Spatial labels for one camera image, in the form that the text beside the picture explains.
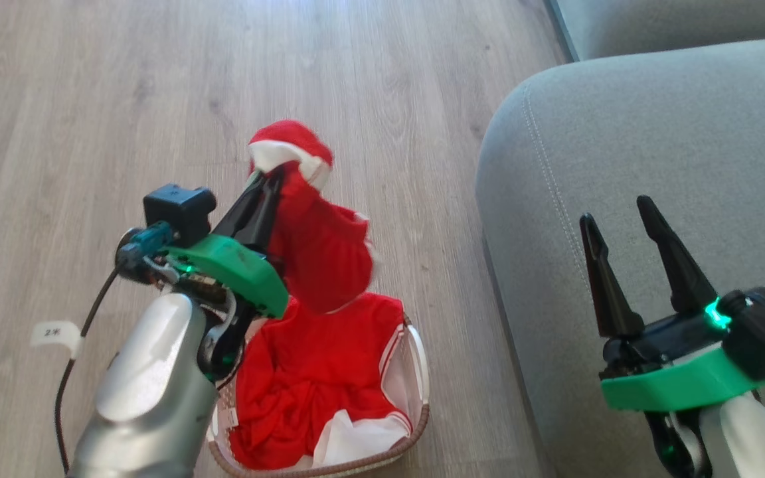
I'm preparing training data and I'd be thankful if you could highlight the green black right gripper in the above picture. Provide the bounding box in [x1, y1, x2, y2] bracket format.
[579, 195, 765, 478]

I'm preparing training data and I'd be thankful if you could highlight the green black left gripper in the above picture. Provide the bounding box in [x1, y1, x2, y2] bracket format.
[163, 166, 290, 384]

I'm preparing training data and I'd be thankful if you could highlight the red white-trimmed garment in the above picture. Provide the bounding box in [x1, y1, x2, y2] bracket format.
[247, 119, 375, 315]

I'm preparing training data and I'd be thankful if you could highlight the white laundry basket brown rim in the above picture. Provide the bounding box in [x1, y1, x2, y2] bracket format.
[206, 312, 432, 478]

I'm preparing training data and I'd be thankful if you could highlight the grey and yellow sofa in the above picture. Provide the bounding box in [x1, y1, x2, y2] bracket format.
[475, 0, 765, 478]

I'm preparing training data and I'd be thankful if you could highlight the red garment with white stripes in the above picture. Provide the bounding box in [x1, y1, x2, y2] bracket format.
[228, 292, 418, 472]

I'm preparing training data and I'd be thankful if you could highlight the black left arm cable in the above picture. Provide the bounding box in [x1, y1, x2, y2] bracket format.
[54, 264, 123, 475]

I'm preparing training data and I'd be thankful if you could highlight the white cable label tag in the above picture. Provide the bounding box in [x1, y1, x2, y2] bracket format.
[31, 321, 83, 360]

